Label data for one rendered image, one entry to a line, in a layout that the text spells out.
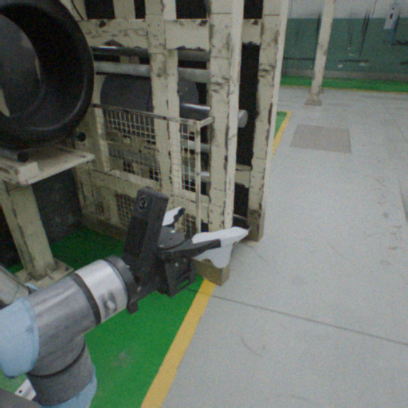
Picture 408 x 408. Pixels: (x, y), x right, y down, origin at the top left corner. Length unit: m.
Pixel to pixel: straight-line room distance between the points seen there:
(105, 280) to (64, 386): 0.14
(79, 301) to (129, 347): 1.31
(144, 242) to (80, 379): 0.19
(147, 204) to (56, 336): 0.19
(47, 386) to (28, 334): 0.10
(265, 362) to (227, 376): 0.19
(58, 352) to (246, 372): 1.26
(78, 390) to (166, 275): 0.18
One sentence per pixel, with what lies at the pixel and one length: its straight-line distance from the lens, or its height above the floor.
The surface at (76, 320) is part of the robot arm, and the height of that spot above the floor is 1.05.
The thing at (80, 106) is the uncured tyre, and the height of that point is 1.04.
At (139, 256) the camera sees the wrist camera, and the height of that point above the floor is 1.08.
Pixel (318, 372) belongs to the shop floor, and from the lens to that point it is 1.69.
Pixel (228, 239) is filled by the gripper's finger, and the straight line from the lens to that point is 0.48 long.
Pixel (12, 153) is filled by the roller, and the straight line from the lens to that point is 1.46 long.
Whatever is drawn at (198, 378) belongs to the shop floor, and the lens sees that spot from 1.59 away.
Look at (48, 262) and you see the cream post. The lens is 2.15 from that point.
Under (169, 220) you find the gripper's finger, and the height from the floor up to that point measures 1.06.
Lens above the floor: 1.36
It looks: 30 degrees down
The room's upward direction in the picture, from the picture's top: straight up
